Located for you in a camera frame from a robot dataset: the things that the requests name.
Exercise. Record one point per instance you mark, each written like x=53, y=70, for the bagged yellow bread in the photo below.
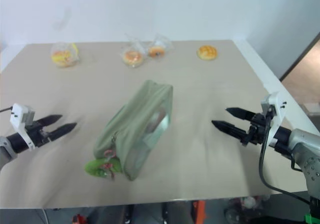
x=63, y=56

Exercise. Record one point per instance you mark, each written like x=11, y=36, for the bagged orange dark-centred doughnut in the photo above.
x=156, y=51

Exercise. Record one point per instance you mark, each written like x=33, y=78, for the green fabric pouch bag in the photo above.
x=135, y=113

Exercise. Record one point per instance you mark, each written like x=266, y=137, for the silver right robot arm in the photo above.
x=305, y=143

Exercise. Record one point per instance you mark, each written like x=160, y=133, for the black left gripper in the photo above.
x=37, y=135

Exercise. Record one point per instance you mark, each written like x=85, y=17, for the green object under table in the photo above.
x=312, y=219

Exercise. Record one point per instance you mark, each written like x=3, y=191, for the clear crumpled plastic bag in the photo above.
x=246, y=207

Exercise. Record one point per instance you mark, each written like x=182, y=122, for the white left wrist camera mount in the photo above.
x=18, y=113

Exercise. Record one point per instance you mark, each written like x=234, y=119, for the bagged glazed orange doughnut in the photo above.
x=133, y=56

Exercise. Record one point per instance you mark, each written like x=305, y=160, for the orange object under table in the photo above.
x=198, y=210

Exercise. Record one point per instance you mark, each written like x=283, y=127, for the golden pineapple bun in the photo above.
x=207, y=52

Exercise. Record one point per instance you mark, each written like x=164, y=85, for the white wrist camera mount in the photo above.
x=18, y=113
x=277, y=101

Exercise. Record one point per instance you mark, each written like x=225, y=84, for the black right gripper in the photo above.
x=257, y=131

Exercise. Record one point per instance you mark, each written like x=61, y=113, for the red white checked ribbon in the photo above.
x=109, y=153

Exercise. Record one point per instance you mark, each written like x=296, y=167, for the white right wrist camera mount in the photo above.
x=277, y=101

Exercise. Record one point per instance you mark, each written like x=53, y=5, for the red object under table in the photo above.
x=79, y=219

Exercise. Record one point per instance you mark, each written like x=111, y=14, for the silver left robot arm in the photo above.
x=6, y=146

